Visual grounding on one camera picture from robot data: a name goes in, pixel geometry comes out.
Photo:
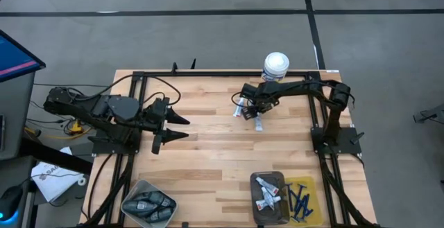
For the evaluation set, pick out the light grey plastic bin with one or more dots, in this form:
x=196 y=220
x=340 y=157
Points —
x=144 y=186

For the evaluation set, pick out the small black bracket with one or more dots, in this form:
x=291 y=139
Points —
x=193 y=64
x=175 y=68

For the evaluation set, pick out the black computer mouse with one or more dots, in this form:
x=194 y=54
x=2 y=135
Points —
x=9 y=198

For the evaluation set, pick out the Lysol wipes canister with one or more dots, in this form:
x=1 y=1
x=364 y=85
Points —
x=275 y=65

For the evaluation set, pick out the yellow plastic bin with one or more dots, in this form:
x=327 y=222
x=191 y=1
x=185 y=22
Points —
x=315 y=193

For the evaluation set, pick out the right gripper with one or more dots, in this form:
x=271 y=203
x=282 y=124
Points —
x=265 y=93

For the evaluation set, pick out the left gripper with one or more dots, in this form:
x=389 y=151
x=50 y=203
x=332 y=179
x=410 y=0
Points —
x=156 y=117

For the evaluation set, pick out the dark smoke plastic bin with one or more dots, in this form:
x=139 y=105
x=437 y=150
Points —
x=277 y=217

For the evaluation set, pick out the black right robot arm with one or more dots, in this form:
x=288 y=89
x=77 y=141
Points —
x=305 y=86

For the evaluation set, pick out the white printed paper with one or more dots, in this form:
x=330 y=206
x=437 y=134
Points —
x=52 y=179

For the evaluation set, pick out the black floor stand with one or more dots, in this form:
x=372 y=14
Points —
x=430 y=114

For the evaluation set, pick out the black metal table frame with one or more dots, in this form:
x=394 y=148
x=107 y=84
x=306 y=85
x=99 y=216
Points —
x=208 y=73

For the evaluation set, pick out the black desk beam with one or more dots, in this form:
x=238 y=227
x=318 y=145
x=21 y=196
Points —
x=55 y=157

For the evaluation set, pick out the blue screen monitor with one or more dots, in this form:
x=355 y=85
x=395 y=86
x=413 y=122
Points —
x=14 y=58

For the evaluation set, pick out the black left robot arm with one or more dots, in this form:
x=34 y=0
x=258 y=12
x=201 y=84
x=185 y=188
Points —
x=118 y=108

